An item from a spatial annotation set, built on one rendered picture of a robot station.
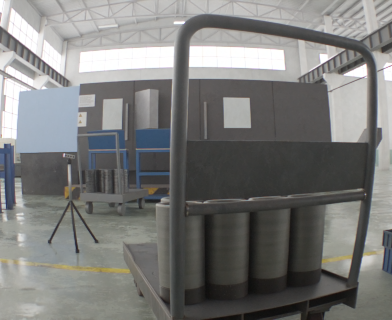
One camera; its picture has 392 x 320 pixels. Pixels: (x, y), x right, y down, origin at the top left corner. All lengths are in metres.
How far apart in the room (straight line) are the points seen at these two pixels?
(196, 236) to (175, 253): 0.16
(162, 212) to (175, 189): 0.20
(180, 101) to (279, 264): 0.56
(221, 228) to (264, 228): 0.12
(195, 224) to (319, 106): 6.92
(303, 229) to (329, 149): 0.28
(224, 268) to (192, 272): 0.09
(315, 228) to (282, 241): 0.12
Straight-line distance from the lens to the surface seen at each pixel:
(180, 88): 0.85
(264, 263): 1.15
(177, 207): 0.88
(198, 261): 1.08
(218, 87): 7.47
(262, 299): 1.13
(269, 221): 1.13
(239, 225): 1.09
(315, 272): 1.24
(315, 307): 1.22
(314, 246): 1.21
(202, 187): 0.90
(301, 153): 0.98
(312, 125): 7.75
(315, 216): 1.20
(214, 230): 1.09
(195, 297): 1.10
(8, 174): 5.44
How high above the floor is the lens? 0.65
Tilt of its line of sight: level
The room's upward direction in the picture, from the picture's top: 1 degrees counter-clockwise
